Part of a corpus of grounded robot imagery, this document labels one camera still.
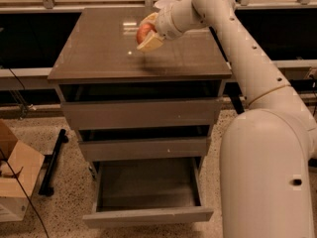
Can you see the red apple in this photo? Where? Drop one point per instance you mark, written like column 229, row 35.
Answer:
column 145, row 32

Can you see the grey drawer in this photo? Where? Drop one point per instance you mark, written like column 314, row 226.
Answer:
column 145, row 143
column 141, row 104
column 148, row 192

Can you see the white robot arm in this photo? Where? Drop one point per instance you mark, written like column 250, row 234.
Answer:
column 264, row 155

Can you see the middle grey drawer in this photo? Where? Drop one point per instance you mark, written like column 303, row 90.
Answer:
column 145, row 143

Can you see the bottom grey drawer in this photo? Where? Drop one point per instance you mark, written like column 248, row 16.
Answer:
column 148, row 192

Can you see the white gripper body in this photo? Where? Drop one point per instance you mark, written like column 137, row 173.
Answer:
column 164, row 24

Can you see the white bowl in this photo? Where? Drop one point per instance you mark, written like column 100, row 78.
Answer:
column 160, row 4

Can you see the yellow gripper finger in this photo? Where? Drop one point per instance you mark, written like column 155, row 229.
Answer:
column 152, row 42
column 151, row 19

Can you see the cardboard box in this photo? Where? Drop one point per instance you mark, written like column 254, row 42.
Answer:
column 19, row 171

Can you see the top grey drawer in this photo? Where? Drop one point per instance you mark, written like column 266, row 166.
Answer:
column 141, row 104

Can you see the black left stand foot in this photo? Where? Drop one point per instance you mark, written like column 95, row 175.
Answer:
column 46, row 188

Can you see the grey drawer cabinet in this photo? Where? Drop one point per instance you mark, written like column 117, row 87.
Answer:
column 102, row 49

